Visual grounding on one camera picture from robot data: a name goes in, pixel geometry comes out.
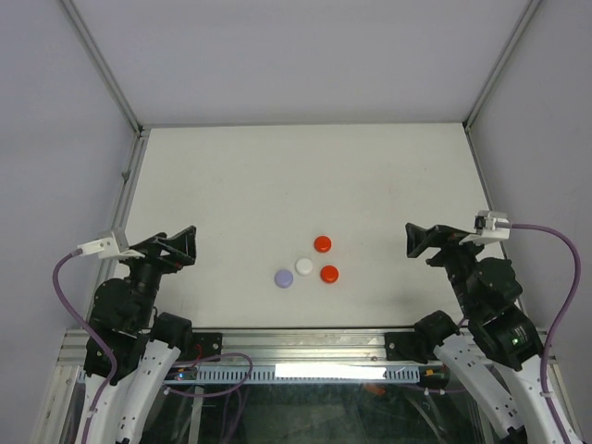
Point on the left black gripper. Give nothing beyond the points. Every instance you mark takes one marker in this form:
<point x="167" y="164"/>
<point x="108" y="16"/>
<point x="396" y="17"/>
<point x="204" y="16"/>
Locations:
<point x="181" y="248"/>

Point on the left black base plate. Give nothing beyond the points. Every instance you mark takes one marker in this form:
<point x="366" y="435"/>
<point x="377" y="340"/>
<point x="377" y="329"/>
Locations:
<point x="204" y="345"/>

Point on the aluminium front rail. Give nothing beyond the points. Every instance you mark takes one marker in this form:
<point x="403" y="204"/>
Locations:
<point x="268" y="346"/>

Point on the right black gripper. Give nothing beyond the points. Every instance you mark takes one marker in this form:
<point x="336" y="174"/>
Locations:
<point x="446" y="238"/>

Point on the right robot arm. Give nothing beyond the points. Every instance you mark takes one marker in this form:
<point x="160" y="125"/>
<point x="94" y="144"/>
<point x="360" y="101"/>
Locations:
<point x="520" y="405"/>

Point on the red charging case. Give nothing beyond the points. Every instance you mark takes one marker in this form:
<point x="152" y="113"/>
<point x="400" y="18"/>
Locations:
<point x="329" y="274"/>
<point x="322" y="244"/>

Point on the small green-lit circuit board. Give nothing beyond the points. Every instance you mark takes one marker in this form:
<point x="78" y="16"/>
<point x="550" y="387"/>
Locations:
<point x="184" y="373"/>

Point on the slotted cable duct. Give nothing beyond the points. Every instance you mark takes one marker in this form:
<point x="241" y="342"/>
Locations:
<point x="302" y="374"/>

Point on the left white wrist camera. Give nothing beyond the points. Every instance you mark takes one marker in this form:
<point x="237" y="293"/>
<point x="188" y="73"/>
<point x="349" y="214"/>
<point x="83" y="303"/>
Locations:
<point x="110" y="245"/>

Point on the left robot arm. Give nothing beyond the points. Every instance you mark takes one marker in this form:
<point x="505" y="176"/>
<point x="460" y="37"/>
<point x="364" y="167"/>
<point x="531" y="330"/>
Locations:
<point x="131" y="348"/>

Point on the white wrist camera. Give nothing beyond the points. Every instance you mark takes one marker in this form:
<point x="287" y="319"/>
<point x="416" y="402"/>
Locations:
<point x="490" y="227"/>
<point x="110" y="245"/>

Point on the purple charging case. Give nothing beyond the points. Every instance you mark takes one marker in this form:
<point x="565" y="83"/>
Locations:
<point x="283" y="278"/>

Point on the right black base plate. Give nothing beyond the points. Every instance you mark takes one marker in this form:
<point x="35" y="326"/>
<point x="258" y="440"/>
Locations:
<point x="400" y="346"/>

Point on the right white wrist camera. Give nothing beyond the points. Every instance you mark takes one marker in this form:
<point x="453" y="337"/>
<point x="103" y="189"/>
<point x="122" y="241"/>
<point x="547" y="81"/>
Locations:
<point x="490" y="227"/>

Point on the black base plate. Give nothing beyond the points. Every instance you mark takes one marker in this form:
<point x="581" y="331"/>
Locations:
<point x="400" y="346"/>
<point x="204" y="345"/>

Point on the white charging case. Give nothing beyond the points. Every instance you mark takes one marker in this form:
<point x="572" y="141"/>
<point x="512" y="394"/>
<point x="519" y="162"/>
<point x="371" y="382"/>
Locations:
<point x="304" y="266"/>

